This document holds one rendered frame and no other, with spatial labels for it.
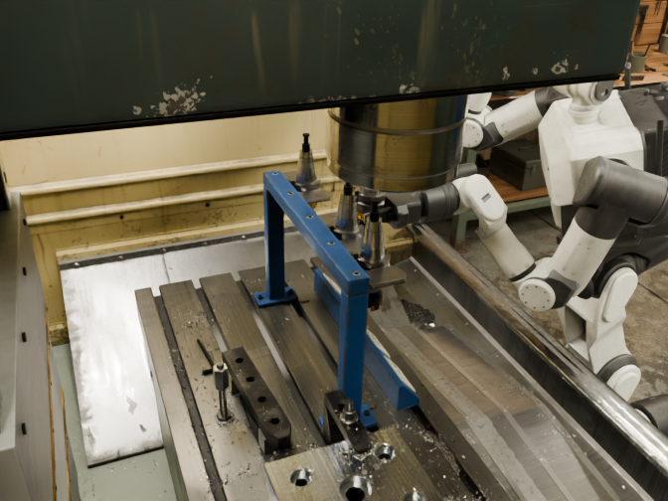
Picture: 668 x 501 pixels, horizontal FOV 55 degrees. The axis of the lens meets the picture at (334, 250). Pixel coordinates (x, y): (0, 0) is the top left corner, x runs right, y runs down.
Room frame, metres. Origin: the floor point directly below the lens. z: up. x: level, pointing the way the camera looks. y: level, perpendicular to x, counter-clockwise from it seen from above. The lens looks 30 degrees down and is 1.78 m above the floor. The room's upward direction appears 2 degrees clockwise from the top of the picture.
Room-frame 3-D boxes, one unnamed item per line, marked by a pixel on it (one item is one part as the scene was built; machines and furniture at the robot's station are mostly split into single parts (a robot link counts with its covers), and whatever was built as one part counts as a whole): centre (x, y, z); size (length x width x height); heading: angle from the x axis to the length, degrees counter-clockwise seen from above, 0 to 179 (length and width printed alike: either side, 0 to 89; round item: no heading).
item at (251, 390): (0.91, 0.14, 0.93); 0.26 x 0.05 x 0.06; 28
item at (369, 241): (0.96, -0.07, 1.26); 0.04 x 0.04 x 0.07
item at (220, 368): (0.90, 0.20, 0.96); 0.03 x 0.03 x 0.13
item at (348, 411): (0.80, -0.03, 0.97); 0.13 x 0.03 x 0.15; 23
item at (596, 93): (1.32, -0.51, 1.43); 0.09 x 0.06 x 0.08; 23
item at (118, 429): (1.32, 0.19, 0.75); 0.89 x 0.70 x 0.26; 113
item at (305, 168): (1.27, 0.06, 1.26); 0.04 x 0.04 x 0.07
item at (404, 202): (1.25, -0.16, 1.19); 0.13 x 0.12 x 0.10; 23
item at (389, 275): (0.91, -0.09, 1.21); 0.07 x 0.05 x 0.01; 113
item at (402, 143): (0.72, -0.07, 1.55); 0.16 x 0.16 x 0.12
